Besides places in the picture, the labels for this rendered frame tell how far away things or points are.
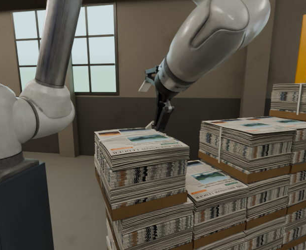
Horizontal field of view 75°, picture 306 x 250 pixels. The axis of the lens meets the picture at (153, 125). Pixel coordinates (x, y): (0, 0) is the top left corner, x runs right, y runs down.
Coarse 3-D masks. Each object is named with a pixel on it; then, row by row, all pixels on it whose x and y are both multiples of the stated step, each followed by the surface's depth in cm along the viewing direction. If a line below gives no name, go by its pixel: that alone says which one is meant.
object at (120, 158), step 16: (112, 144) 71; (128, 144) 71; (144, 144) 71; (160, 144) 72; (176, 144) 73; (112, 160) 61; (128, 160) 63; (144, 160) 65; (160, 160) 68; (176, 160) 71; (112, 176) 62; (128, 176) 65; (144, 176) 67; (160, 176) 70; (176, 176) 72; (112, 192) 63; (128, 192) 66; (144, 192) 68; (160, 192) 71; (176, 192) 73; (112, 208) 64
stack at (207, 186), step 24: (192, 168) 109; (216, 168) 110; (192, 192) 84; (216, 192) 84; (240, 192) 88; (264, 192) 95; (288, 192) 103; (144, 216) 70; (168, 216) 74; (192, 216) 78; (216, 216) 85; (240, 216) 90; (288, 216) 106; (120, 240) 73; (144, 240) 71; (168, 240) 76; (240, 240) 93; (264, 240) 100; (288, 240) 109
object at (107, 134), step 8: (128, 128) 99; (136, 128) 100; (144, 128) 100; (96, 136) 88; (104, 136) 84; (112, 136) 84; (96, 144) 91; (96, 152) 91; (96, 160) 89; (96, 168) 91
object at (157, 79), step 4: (156, 76) 50; (156, 80) 50; (156, 84) 50; (160, 84) 49; (156, 88) 51; (160, 88) 49; (164, 88) 48; (156, 92) 57; (160, 92) 51; (164, 92) 50; (168, 92) 49; (172, 92) 49; (176, 92) 49; (156, 96) 57; (160, 96) 54; (164, 96) 52; (168, 96) 51; (172, 96) 52; (160, 100) 55; (164, 100) 53
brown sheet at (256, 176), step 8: (200, 152) 121; (208, 160) 115; (216, 160) 108; (224, 168) 103; (232, 168) 97; (280, 168) 97; (288, 168) 100; (240, 176) 93; (248, 176) 90; (256, 176) 92; (264, 176) 94; (272, 176) 96
